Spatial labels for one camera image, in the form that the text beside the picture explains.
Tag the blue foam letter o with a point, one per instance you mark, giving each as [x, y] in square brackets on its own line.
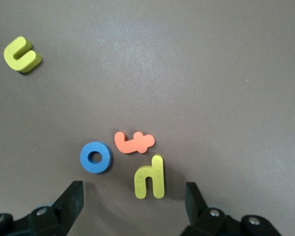
[87, 164]

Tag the brown table cover sheet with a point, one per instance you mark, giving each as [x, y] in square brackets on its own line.
[211, 73]

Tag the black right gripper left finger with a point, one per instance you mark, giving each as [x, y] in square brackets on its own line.
[68, 206]

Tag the yellow foam letter u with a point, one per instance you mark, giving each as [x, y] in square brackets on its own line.
[11, 59]

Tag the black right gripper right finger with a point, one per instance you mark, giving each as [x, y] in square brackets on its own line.
[197, 209]

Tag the yellow foam letter h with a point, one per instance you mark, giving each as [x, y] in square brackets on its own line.
[158, 177]

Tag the orange foam letter f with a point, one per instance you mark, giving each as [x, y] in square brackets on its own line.
[132, 145]

